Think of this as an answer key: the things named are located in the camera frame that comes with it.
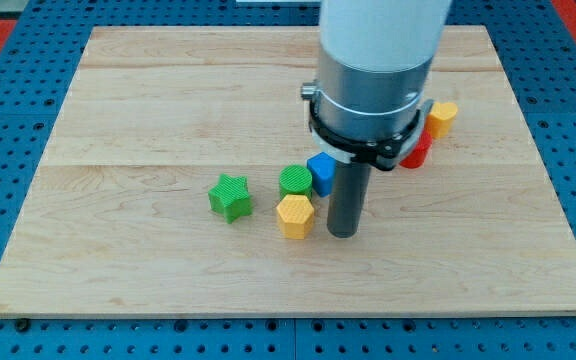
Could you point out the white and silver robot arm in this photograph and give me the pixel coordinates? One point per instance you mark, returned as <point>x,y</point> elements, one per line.
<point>374,57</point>

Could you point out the green star block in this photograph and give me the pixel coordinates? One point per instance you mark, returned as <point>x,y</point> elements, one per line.
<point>231,198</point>

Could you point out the green cylinder block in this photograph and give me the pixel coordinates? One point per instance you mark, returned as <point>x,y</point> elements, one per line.
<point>295,180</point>

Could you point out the yellow hexagon block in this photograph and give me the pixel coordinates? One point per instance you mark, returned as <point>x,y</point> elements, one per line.
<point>295,216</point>

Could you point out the blue pentagon block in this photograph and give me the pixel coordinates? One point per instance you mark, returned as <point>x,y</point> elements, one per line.
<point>322,168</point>

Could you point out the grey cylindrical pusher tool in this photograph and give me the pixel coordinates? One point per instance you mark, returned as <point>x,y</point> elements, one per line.
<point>347,197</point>

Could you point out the light wooden board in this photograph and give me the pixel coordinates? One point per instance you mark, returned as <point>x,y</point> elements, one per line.
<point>117,221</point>

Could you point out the red block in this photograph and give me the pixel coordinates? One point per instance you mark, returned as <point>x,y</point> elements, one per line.
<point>419,154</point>

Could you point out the yellow heart block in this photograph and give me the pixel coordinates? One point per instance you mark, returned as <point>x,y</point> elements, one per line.
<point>440,119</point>

